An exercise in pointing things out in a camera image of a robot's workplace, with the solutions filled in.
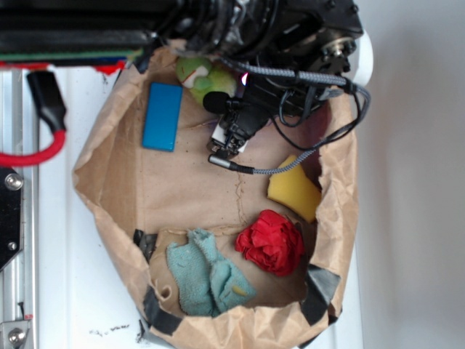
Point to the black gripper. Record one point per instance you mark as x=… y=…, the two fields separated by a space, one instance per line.
x=264 y=101

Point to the green plush animal toy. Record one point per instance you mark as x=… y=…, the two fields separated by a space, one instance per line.
x=201 y=76

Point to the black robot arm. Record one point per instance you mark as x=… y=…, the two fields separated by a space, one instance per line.
x=296 y=52

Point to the black foam microphone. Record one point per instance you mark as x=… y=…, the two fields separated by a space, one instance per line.
x=215 y=102

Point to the yellow sponge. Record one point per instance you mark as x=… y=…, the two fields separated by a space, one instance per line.
x=294 y=190

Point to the blue wooden block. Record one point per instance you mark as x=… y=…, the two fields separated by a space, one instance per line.
x=162 y=115

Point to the red crumpled paper flower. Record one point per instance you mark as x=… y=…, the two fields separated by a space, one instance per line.
x=273 y=243

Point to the brown paper bag tray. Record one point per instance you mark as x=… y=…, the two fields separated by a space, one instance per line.
x=144 y=200

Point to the teal terry cloth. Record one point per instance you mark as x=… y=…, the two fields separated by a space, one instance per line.
x=209 y=284

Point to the white plastic tray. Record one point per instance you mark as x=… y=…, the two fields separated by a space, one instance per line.
x=82 y=303

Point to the black metal bracket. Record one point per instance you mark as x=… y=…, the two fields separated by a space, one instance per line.
x=11 y=215

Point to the aluminium frame rail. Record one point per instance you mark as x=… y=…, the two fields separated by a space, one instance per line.
x=19 y=137

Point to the silver corner bracket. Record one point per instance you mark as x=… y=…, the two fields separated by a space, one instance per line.
x=15 y=334

